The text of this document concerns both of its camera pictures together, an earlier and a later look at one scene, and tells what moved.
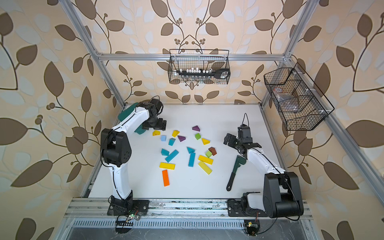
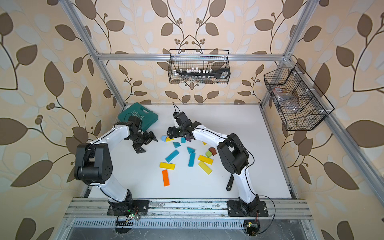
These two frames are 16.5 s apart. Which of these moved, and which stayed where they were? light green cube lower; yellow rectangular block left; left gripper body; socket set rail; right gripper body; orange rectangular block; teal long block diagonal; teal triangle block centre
Moved: left gripper body; right gripper body
Stayed: yellow rectangular block left; orange rectangular block; teal triangle block centre; teal long block diagonal; light green cube lower; socket set rail
